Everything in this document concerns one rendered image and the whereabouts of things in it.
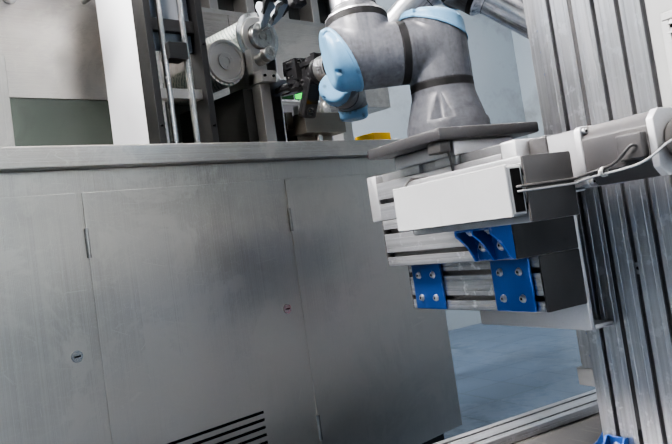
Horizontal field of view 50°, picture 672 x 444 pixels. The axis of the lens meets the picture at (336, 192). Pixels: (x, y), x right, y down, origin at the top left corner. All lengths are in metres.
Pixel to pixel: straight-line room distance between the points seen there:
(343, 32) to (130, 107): 0.82
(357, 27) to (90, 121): 1.04
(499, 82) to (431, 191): 3.92
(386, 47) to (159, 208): 0.56
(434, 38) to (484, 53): 3.66
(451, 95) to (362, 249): 0.66
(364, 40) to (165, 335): 0.69
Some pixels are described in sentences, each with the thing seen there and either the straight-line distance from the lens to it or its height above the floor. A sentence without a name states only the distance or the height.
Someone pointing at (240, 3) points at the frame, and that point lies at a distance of 2.59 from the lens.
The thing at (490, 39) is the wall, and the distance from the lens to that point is 5.03.
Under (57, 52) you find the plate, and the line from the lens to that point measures 2.15.
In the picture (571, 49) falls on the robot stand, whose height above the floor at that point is 0.92.
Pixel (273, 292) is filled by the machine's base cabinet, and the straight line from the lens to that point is 1.64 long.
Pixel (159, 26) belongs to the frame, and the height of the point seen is 1.21.
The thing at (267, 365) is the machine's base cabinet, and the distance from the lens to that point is 1.63.
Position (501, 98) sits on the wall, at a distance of 4.97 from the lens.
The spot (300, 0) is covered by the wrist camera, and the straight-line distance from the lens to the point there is 1.97.
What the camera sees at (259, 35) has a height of 1.25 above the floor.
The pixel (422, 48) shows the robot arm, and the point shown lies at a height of 0.97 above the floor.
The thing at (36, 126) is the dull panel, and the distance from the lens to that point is 2.07.
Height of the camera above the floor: 0.67
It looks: 3 degrees up
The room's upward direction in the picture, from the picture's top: 8 degrees counter-clockwise
